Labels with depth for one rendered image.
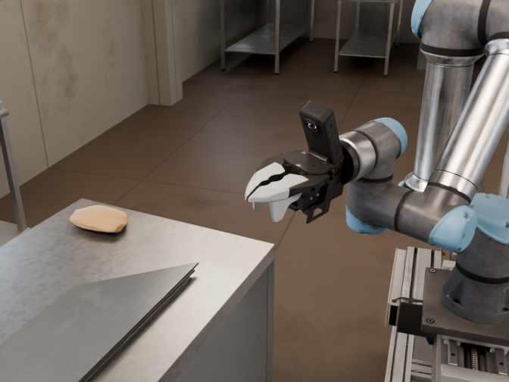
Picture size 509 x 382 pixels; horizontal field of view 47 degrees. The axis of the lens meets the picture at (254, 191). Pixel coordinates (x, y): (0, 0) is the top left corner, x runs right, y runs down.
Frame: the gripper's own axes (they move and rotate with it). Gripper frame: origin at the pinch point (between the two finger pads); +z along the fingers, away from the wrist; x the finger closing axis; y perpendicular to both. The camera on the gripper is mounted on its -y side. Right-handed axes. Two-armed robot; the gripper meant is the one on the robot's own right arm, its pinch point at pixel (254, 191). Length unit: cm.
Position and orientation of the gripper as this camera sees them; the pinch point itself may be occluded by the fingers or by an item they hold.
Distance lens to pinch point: 77.1
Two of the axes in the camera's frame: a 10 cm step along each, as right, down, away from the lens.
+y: -1.0, 8.5, 5.1
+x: -7.3, -4.1, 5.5
